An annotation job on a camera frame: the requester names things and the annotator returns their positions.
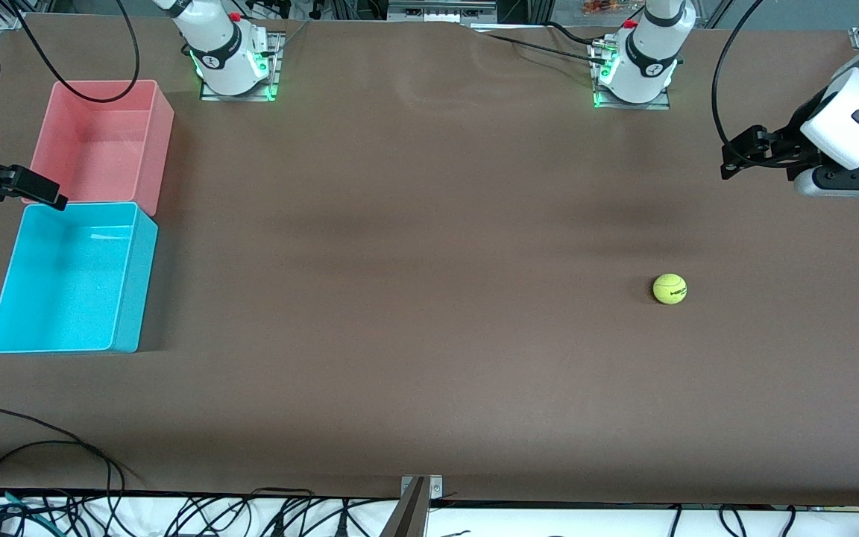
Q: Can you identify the blue plastic bin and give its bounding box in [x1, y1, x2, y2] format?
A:
[0, 201, 159, 354]

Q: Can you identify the pink plastic bin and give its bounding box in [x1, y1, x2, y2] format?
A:
[22, 79, 175, 218]

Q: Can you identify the silver mounting bracket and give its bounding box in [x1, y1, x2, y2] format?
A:
[400, 474, 444, 502]

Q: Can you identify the thin grey cable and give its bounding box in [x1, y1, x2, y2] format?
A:
[269, 19, 311, 59]

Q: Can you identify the dark metal camera pole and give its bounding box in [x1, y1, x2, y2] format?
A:
[379, 477, 430, 537]

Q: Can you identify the aluminium frame profile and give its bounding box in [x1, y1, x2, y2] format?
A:
[387, 0, 498, 24]

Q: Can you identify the brown table cover sheet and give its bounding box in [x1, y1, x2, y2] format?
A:
[0, 13, 859, 509]

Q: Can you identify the thick black base cable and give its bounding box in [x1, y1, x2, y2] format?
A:
[544, 21, 609, 47]
[483, 31, 609, 68]

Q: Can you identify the yellow-green tennis ball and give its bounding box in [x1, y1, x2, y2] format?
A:
[652, 273, 688, 306]

